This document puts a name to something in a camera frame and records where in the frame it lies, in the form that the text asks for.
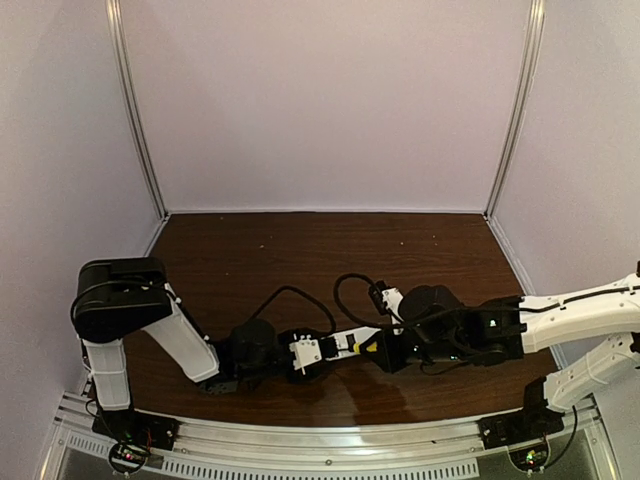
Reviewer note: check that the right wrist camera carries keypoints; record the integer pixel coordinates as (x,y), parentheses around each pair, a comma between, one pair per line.
(386,300)

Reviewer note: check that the right aluminium frame post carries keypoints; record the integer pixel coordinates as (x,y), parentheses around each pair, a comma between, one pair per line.
(529,63)

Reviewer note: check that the white remote control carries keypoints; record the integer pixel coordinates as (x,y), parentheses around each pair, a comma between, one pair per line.
(345,345)

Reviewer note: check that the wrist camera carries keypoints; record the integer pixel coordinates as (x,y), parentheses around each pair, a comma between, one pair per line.
(386,300)
(306,352)

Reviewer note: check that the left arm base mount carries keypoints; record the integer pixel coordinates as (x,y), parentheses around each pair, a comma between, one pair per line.
(137,435)

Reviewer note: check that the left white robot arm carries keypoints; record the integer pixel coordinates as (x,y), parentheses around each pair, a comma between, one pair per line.
(118,297)

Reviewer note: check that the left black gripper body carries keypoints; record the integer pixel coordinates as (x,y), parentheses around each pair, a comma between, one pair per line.
(288,358)

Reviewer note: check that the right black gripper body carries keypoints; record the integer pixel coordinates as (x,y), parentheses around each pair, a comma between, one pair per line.
(386,351)

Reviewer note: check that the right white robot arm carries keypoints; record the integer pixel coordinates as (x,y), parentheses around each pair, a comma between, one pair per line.
(510,328)

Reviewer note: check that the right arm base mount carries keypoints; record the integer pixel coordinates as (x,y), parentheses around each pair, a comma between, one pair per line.
(525,435)

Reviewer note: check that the left aluminium frame post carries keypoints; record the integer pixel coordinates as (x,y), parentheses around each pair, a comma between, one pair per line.
(123,67)

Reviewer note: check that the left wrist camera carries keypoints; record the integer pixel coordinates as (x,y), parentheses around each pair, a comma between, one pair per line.
(306,352)

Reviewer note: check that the aluminium frame post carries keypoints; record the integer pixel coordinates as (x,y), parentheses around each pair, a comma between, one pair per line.
(123,67)
(529,63)

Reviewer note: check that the front aluminium rail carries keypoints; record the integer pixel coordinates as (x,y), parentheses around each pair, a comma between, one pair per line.
(451,449)

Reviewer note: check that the yellow handled screwdriver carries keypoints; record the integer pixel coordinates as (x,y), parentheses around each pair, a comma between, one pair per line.
(361,349)

